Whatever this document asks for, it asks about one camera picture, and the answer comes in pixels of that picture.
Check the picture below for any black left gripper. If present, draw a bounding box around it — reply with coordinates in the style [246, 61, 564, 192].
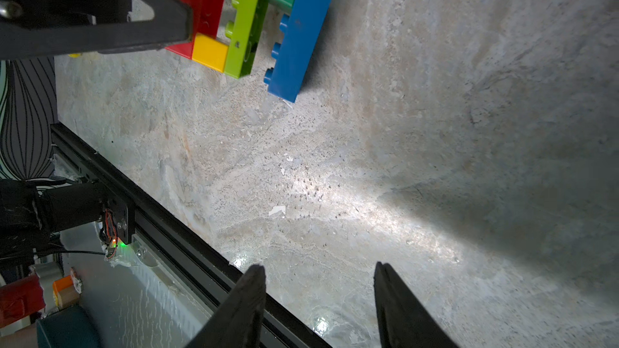
[1, 0, 193, 61]

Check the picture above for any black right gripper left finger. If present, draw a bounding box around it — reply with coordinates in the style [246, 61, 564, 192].
[186, 264, 267, 348]

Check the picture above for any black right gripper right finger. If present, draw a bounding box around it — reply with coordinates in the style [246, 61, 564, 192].
[374, 262, 457, 347]

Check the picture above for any small yellow lego brick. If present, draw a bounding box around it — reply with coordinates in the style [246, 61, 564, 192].
[191, 33, 229, 73]

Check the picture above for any lime green lego brick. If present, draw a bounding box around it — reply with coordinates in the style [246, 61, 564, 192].
[224, 0, 269, 79]

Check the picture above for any blue lego brick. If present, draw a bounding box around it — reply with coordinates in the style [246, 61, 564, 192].
[264, 0, 331, 102]

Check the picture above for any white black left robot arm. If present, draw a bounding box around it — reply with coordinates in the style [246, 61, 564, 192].
[1, 0, 193, 266]

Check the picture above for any dark teal box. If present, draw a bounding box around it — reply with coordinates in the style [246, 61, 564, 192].
[36, 305, 102, 348]

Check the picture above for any orange white spool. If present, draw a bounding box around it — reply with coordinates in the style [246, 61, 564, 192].
[53, 268, 83, 310]

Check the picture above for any red roll object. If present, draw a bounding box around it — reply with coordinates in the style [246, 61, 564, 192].
[1, 274, 46, 328]

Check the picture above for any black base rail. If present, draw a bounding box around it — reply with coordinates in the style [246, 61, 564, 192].
[51, 122, 329, 347]

